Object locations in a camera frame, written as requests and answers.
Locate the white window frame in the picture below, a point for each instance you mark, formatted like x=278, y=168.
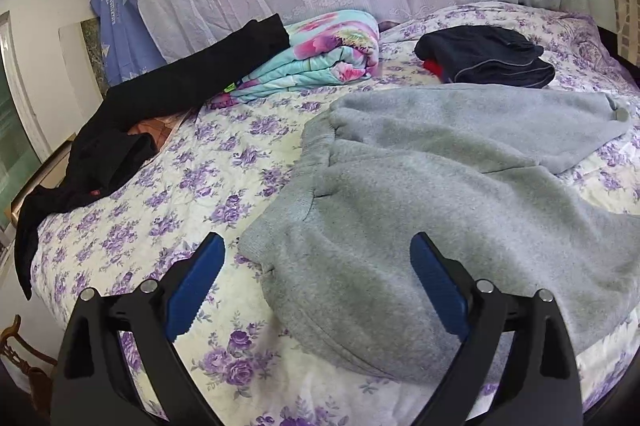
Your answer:
x=22, y=96

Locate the folded navy garment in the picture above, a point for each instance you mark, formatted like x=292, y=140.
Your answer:
x=490, y=56

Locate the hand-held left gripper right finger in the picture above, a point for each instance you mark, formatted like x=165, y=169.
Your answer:
x=437, y=286

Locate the beige checked curtain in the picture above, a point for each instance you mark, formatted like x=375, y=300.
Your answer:
x=625, y=1

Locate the purple floral bed cover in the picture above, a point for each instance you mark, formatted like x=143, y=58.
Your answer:
x=175, y=206

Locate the wooden chair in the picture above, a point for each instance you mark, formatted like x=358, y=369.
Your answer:
x=20, y=348

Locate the blue printed cloth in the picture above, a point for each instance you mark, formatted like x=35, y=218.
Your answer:
x=120, y=36

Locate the folded floral blanket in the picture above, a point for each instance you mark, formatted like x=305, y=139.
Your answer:
x=320, y=51

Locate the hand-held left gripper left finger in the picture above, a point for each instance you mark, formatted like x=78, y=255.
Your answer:
x=200, y=281

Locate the grey fleece pants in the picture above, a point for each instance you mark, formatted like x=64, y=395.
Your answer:
x=400, y=186

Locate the black garment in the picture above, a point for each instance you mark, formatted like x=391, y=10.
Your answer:
x=175, y=81

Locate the pink cloth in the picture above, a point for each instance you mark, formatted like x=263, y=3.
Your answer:
x=160, y=128

